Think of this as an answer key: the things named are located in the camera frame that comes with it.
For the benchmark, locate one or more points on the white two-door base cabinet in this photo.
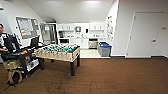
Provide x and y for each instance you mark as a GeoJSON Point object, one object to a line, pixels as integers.
{"type": "Point", "coordinates": [80, 42]}

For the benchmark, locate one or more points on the steel paper towel dispenser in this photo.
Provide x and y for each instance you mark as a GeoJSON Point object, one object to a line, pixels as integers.
{"type": "Point", "coordinates": [77, 29]}

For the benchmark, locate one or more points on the blue-lid trash bin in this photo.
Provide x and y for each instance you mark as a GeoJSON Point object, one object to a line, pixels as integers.
{"type": "Point", "coordinates": [105, 50]}

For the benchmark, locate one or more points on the black built-in microwave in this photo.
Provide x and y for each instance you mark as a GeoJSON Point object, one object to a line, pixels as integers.
{"type": "Point", "coordinates": [64, 41]}

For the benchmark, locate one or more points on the green foosball table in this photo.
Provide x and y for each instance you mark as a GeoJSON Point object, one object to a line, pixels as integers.
{"type": "Point", "coordinates": [58, 52]}

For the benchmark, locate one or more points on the dark coffee machine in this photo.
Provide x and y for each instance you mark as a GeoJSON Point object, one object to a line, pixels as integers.
{"type": "Point", "coordinates": [61, 34]}

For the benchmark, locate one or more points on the stainless steel refrigerator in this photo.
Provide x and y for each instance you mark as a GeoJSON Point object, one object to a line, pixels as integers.
{"type": "Point", "coordinates": [49, 33]}

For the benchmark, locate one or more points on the small orange ball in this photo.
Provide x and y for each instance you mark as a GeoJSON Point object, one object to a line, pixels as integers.
{"type": "Point", "coordinates": [25, 52]}

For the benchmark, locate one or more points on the grey framed notice board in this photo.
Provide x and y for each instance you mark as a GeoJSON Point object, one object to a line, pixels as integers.
{"type": "Point", "coordinates": [28, 26]}

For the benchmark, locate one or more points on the black wheeled cart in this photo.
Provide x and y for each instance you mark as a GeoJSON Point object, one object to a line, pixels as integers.
{"type": "Point", "coordinates": [25, 61]}

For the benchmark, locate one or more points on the white door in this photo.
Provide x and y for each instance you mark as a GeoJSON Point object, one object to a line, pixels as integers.
{"type": "Point", "coordinates": [145, 33]}

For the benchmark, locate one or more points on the yellow green basket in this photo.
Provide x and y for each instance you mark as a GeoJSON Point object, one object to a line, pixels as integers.
{"type": "Point", "coordinates": [11, 63]}

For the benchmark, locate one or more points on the tan black backpack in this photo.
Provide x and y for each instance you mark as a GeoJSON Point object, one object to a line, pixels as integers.
{"type": "Point", "coordinates": [15, 76]}

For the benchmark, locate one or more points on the man in dark shirt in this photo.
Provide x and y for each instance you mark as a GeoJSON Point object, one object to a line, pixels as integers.
{"type": "Point", "coordinates": [5, 40]}

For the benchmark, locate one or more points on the black wall soap dispenser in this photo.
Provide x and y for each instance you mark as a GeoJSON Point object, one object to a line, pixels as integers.
{"type": "Point", "coordinates": [87, 30]}

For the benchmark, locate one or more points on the three-door white wall cabinet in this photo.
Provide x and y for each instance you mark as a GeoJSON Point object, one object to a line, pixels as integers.
{"type": "Point", "coordinates": [96, 26]}

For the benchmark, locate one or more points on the large colourful wall poster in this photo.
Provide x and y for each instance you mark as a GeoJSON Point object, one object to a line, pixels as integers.
{"type": "Point", "coordinates": [109, 26]}

